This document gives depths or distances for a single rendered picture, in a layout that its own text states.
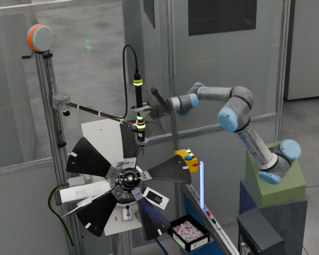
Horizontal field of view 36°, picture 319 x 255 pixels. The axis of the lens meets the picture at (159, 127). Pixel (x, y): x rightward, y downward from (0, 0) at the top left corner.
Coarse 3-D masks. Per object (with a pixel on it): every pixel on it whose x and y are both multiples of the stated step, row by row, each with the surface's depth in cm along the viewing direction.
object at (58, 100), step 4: (52, 96) 301; (56, 96) 301; (60, 96) 301; (64, 96) 301; (68, 96) 300; (52, 100) 301; (56, 100) 298; (60, 100) 296; (64, 100) 297; (68, 100) 300; (56, 104) 300; (60, 104) 297; (64, 104) 298; (56, 108) 301; (60, 108) 299; (64, 108) 299
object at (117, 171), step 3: (111, 165) 276; (111, 168) 277; (114, 168) 277; (117, 168) 277; (108, 171) 278; (111, 171) 278; (114, 171) 278; (117, 171) 278; (120, 171) 277; (108, 174) 280; (111, 174) 279; (114, 174) 279; (117, 174) 279; (108, 177) 281; (111, 177) 280; (114, 177) 280; (114, 180) 281
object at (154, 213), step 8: (144, 200) 280; (144, 208) 275; (152, 208) 281; (144, 216) 273; (152, 216) 277; (160, 216) 282; (144, 224) 270; (152, 224) 274; (160, 224) 278; (168, 224) 282; (144, 232) 268; (152, 232) 272
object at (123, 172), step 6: (126, 168) 274; (132, 168) 275; (120, 174) 274; (126, 174) 274; (132, 174) 274; (138, 174) 275; (120, 180) 272; (126, 180) 273; (132, 180) 274; (138, 180) 274; (126, 186) 272; (132, 186) 273; (138, 186) 284; (126, 192) 282
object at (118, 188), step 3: (117, 186) 275; (120, 186) 276; (114, 189) 273; (117, 189) 276; (120, 189) 277; (111, 192) 273; (114, 192) 275; (120, 192) 278; (123, 192) 280; (114, 195) 276; (117, 195) 278; (117, 198) 278
